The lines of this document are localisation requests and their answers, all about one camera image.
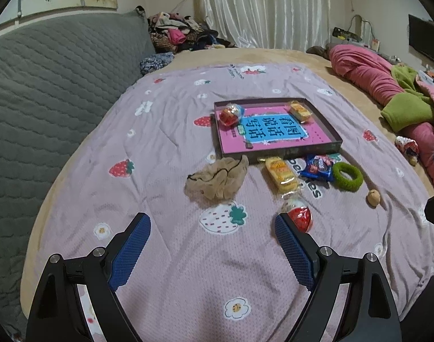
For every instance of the dark brown cloth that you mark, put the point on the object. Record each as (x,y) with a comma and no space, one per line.
(318,50)

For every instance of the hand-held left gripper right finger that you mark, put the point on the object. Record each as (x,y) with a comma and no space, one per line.
(291,249)

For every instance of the pink quilt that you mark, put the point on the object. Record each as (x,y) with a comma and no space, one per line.
(366,71)

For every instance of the blue and red egg toy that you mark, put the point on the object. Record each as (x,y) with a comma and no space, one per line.
(230,114)

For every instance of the grey quilted cushion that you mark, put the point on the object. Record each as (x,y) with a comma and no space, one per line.
(42,96)

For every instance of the blue cookie packet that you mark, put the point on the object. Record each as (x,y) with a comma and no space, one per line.
(316,167)

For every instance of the yellow rice cake packet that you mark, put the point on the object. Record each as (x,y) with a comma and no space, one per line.
(281,175)
(300,111)

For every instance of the shallow dark cardboard tray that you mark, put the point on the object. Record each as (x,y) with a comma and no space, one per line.
(331,128)

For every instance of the black television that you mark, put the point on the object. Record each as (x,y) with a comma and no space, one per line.
(425,39)

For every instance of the green fuzzy hair scrunchie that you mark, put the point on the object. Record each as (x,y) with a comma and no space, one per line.
(339,179)

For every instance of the green fleece blanket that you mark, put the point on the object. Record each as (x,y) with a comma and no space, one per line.
(409,110)

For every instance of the small brown walnut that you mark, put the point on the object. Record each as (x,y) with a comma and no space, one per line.
(374,198)

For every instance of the small printed cloth pouch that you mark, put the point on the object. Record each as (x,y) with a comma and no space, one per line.
(407,146)

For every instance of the pink and blue book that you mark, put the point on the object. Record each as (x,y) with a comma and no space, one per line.
(274,128)

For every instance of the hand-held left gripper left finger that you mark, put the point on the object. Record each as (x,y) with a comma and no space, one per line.
(131,253)

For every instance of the white curtain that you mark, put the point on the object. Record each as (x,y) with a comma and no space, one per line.
(263,7)

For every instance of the blue floral cloth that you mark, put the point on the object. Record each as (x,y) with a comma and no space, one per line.
(155,62)

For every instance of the beige stocking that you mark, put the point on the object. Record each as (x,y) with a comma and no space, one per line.
(218,180)

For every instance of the pile of clothes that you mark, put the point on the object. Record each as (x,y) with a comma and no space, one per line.
(181,35)

